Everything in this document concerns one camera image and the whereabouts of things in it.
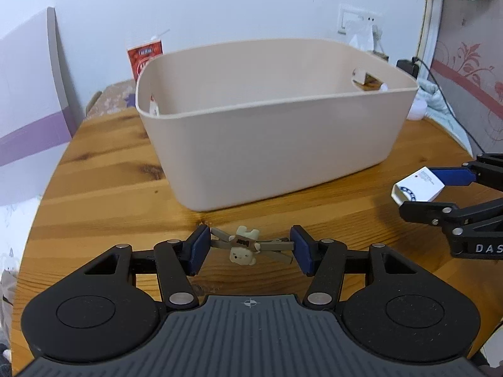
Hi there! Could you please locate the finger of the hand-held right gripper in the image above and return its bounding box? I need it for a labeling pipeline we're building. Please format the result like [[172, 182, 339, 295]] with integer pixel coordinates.
[[429, 152, 503, 188], [398, 199, 503, 230]]

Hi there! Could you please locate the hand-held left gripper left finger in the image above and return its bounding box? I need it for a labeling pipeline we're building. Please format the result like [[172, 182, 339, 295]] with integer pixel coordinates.
[[82, 225, 212, 310]]

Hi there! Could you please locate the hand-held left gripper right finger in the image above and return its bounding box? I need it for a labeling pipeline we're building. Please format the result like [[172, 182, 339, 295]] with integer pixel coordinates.
[[290, 225, 422, 310]]

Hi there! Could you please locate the blue and white tissue pack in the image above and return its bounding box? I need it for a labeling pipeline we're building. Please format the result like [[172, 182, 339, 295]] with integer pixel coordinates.
[[390, 166, 446, 206]]

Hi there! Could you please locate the bear hair clip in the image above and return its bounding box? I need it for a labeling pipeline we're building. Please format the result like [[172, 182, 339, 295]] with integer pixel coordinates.
[[210, 225, 296, 266]]

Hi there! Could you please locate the beige plastic storage bin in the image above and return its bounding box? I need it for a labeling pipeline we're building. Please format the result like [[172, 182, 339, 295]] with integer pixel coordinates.
[[135, 38, 419, 212]]

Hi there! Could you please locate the round white power strip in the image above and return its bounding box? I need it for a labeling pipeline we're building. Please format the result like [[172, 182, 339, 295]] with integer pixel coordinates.
[[406, 100, 428, 122]]

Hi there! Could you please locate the light blue blanket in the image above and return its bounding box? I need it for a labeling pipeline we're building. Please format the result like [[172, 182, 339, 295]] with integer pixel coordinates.
[[416, 78, 473, 155]]

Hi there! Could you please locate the black power adapter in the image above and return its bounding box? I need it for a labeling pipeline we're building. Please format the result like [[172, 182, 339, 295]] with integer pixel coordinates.
[[395, 57, 421, 78]]

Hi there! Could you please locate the floral patterned panel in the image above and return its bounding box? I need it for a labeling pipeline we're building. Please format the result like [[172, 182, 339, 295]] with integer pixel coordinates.
[[416, 0, 503, 158]]

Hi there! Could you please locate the green and gold box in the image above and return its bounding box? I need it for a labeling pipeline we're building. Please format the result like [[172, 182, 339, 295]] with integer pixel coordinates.
[[352, 68, 380, 87]]

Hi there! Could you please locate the floral patterned box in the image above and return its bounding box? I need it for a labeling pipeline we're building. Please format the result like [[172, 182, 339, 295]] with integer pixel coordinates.
[[85, 80, 138, 119]]

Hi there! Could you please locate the white floral sheet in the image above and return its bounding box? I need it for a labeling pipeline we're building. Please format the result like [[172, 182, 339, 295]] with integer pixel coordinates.
[[0, 198, 45, 276]]

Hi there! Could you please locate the red drink carton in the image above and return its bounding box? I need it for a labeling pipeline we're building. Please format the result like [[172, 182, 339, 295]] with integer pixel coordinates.
[[126, 29, 172, 83]]

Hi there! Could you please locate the white and purple board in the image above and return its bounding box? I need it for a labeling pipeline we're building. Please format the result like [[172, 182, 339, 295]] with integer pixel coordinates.
[[0, 6, 78, 207]]

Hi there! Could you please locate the black cable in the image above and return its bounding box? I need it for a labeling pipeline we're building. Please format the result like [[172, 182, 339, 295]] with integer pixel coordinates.
[[412, 57, 487, 155]]

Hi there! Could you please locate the white wall socket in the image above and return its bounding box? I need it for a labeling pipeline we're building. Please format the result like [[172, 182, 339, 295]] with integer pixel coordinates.
[[337, 3, 384, 54]]

